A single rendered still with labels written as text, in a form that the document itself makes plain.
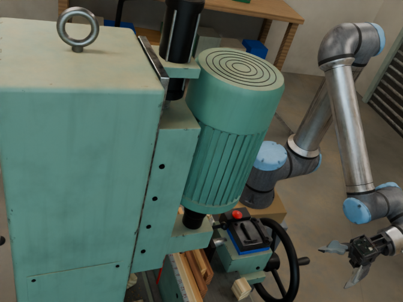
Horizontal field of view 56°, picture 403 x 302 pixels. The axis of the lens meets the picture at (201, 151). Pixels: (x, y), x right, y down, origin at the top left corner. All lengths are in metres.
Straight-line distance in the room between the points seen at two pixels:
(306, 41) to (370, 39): 3.39
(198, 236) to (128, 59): 0.52
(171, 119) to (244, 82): 0.14
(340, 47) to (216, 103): 0.74
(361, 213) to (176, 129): 0.82
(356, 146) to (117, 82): 0.93
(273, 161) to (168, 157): 0.96
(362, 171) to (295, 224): 1.45
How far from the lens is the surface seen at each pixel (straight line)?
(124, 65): 0.59
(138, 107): 0.55
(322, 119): 1.59
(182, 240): 0.96
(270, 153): 1.63
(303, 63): 4.93
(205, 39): 3.81
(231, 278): 1.12
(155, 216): 0.79
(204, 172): 0.75
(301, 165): 1.72
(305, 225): 2.75
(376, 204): 1.36
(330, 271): 2.58
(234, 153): 0.72
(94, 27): 0.60
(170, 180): 0.73
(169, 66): 0.62
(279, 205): 1.81
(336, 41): 1.35
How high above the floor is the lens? 1.78
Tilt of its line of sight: 36 degrees down
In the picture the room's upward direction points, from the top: 16 degrees clockwise
